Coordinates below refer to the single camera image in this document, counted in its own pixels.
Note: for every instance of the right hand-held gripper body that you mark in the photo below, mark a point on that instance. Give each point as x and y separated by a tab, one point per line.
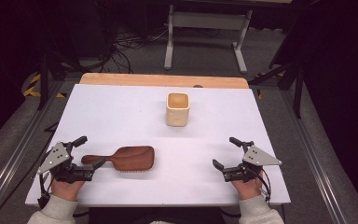
250	165

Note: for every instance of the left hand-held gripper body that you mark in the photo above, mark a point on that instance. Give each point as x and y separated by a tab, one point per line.
62	165

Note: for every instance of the brown wooden hairbrush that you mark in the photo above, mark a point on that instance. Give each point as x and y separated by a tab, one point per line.
125	158

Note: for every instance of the cream square cup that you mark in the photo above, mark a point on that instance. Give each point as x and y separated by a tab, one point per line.
177	109

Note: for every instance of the person's left hand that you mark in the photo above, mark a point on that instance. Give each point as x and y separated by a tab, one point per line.
66	188

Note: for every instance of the person's right hand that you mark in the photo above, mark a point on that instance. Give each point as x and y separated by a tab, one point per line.
247	188

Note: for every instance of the black metal stand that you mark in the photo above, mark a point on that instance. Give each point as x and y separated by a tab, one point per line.
48	74
286	77

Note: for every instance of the wooden board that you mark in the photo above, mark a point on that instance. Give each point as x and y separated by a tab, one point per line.
164	80

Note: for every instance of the white metal table frame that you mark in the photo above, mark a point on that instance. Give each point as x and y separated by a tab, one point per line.
207	34

